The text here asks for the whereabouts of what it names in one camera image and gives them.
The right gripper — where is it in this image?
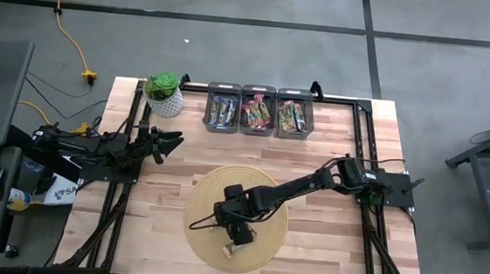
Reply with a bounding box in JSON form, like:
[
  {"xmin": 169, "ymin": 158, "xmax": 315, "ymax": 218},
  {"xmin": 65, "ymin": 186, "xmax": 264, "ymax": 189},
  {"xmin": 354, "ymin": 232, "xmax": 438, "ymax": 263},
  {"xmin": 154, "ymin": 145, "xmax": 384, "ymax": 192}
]
[{"xmin": 211, "ymin": 195, "xmax": 264, "ymax": 250}]

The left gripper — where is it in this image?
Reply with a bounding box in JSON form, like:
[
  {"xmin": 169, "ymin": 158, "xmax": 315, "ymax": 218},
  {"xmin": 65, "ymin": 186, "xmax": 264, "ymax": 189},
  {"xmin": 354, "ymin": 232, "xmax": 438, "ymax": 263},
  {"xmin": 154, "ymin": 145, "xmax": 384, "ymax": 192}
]
[{"xmin": 132, "ymin": 119, "xmax": 187, "ymax": 167}]

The granola bar blue wrapper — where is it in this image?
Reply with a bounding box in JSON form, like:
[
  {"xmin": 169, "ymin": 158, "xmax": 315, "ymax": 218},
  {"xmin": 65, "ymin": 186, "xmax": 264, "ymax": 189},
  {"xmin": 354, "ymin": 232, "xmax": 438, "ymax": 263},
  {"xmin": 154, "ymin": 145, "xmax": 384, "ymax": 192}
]
[
  {"xmin": 226, "ymin": 97, "xmax": 241, "ymax": 127},
  {"xmin": 218, "ymin": 97, "xmax": 232, "ymax": 127},
  {"xmin": 209, "ymin": 96, "xmax": 223, "ymax": 127}
]

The granola bar orange wrapper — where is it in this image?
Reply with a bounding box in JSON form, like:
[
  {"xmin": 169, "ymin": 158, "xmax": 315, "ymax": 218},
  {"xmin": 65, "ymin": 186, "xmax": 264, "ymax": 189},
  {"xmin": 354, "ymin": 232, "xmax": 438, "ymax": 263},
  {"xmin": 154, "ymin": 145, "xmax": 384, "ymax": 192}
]
[
  {"xmin": 276, "ymin": 102, "xmax": 288, "ymax": 132},
  {"xmin": 283, "ymin": 100, "xmax": 295, "ymax": 132},
  {"xmin": 296, "ymin": 104, "xmax": 309, "ymax": 132},
  {"xmin": 290, "ymin": 101, "xmax": 302, "ymax": 133}
]

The succulent in white patterned pot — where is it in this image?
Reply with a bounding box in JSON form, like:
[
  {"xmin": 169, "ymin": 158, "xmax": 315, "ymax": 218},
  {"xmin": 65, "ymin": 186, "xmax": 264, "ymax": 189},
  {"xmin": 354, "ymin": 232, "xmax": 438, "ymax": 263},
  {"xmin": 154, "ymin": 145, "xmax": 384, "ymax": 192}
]
[{"xmin": 140, "ymin": 70, "xmax": 188, "ymax": 120}]

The round woven straw placemat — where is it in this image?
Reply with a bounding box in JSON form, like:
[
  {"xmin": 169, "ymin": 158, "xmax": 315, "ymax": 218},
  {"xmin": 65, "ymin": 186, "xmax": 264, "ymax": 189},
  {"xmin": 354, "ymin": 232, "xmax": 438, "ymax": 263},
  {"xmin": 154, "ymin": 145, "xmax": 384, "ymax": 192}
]
[{"xmin": 178, "ymin": 161, "xmax": 294, "ymax": 274}]

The grey plastic bin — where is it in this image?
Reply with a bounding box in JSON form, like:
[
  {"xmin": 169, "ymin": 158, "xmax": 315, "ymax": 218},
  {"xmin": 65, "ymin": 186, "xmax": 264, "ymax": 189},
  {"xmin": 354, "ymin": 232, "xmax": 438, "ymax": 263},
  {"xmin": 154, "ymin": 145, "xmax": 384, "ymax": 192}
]
[
  {"xmin": 272, "ymin": 86, "xmax": 319, "ymax": 142},
  {"xmin": 238, "ymin": 83, "xmax": 279, "ymax": 140},
  {"xmin": 203, "ymin": 80, "xmax": 245, "ymax": 136}
]

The white printed box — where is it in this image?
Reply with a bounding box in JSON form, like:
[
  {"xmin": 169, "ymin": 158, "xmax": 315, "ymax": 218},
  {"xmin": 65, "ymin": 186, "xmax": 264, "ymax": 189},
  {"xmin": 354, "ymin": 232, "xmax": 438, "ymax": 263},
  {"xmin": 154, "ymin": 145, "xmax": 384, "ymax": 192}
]
[{"xmin": 41, "ymin": 172, "xmax": 80, "ymax": 209}]

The yellow blue bottle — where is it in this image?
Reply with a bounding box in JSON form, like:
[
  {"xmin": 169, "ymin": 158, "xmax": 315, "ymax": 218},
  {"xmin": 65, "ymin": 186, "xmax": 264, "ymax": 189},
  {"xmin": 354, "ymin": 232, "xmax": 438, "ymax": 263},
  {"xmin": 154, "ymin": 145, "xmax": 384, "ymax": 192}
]
[{"xmin": 5, "ymin": 187, "xmax": 34, "ymax": 213}]

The black desk caster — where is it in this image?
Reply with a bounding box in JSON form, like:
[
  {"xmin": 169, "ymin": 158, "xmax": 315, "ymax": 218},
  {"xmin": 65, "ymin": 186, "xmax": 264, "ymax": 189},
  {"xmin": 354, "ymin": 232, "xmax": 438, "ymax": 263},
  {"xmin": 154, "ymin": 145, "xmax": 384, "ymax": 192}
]
[{"xmin": 3, "ymin": 244, "xmax": 21, "ymax": 260}]

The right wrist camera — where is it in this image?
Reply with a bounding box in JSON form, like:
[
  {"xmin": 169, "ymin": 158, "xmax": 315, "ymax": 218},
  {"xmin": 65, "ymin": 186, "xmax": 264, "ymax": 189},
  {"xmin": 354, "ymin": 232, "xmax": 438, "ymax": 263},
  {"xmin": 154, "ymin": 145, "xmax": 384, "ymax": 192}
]
[{"xmin": 222, "ymin": 182, "xmax": 247, "ymax": 204}]

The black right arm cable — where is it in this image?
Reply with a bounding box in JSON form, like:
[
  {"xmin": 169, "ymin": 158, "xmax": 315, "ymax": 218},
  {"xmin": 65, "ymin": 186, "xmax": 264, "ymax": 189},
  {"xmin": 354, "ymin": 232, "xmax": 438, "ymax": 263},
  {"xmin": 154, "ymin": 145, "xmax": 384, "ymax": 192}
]
[{"xmin": 188, "ymin": 210, "xmax": 222, "ymax": 234}]

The yellow extension cable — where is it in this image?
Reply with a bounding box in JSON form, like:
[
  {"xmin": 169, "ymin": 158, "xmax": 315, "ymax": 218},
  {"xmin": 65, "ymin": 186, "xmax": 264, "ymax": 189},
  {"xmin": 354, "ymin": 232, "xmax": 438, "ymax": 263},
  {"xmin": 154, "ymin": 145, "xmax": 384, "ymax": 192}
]
[
  {"xmin": 34, "ymin": 0, "xmax": 105, "ymax": 86},
  {"xmin": 15, "ymin": 100, "xmax": 95, "ymax": 138}
]

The black floor cable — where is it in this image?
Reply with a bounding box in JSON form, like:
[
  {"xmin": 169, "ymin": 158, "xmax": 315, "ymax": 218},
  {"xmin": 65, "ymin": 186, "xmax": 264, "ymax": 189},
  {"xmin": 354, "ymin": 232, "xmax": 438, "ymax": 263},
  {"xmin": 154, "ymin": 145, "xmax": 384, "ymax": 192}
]
[{"xmin": 22, "ymin": 70, "xmax": 110, "ymax": 123}]

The black aluminium table frame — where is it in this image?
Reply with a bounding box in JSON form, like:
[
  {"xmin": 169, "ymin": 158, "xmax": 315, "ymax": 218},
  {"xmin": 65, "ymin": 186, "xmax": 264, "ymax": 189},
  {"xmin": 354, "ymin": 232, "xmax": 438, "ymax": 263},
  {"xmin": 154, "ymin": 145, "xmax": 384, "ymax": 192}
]
[{"xmin": 52, "ymin": 61, "xmax": 440, "ymax": 274}]

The grey side table frame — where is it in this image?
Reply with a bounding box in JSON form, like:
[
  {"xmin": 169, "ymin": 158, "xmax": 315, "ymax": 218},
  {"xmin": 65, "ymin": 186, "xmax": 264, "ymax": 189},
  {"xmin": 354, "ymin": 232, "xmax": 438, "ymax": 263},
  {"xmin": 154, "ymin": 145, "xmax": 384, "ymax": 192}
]
[{"xmin": 437, "ymin": 104, "xmax": 490, "ymax": 254}]

